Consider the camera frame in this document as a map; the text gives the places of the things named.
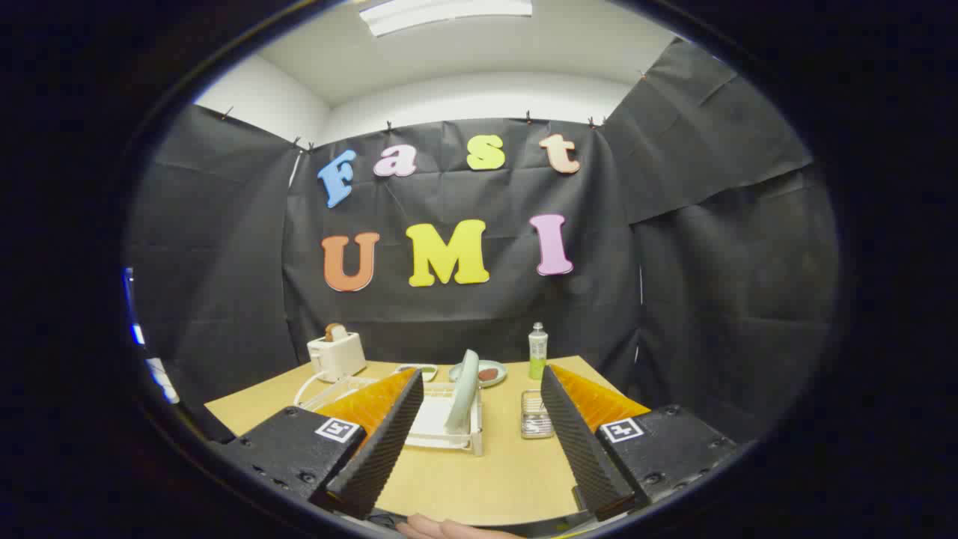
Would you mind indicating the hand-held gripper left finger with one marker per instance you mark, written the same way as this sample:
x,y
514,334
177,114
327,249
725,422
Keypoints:
x,y
385,442

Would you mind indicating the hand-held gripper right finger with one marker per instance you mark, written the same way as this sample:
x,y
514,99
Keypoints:
x,y
580,442

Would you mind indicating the pale green plate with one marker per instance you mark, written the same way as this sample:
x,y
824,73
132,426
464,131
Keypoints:
x,y
464,389

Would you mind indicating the small white oblong dish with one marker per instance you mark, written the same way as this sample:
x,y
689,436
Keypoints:
x,y
426,370

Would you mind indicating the white toaster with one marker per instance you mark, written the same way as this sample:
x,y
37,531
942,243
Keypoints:
x,y
340,358

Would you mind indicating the green and white bottle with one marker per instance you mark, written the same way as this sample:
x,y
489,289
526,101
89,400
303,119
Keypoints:
x,y
537,355

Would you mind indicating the small pale green saucer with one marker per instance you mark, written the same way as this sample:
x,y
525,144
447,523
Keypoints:
x,y
500,372

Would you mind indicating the brown food piece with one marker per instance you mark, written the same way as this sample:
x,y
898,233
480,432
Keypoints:
x,y
488,373

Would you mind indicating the brown bread slice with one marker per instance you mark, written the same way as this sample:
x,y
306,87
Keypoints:
x,y
336,332

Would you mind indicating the black backdrop cloth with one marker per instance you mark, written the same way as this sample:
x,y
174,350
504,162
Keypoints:
x,y
464,314

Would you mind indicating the blue lit screen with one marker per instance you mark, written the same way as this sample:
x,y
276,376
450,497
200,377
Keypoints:
x,y
135,329

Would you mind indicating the ceiling light panel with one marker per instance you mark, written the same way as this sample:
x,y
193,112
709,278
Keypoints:
x,y
441,13

